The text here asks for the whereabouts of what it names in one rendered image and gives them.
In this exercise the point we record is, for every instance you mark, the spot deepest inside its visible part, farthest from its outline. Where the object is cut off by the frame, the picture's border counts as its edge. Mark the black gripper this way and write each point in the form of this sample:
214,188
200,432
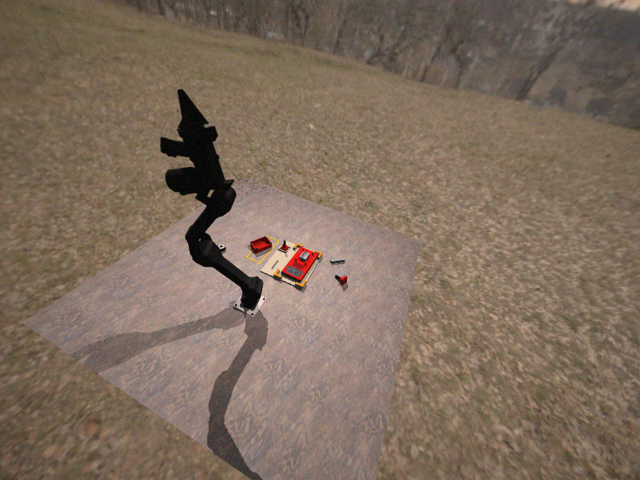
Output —
192,129

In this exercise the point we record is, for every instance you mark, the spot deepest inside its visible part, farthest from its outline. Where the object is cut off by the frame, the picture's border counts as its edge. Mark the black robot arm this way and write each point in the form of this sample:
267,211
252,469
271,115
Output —
201,180

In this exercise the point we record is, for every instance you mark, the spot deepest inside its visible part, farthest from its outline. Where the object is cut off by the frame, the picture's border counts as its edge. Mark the red car hood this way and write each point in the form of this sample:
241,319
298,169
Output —
261,244

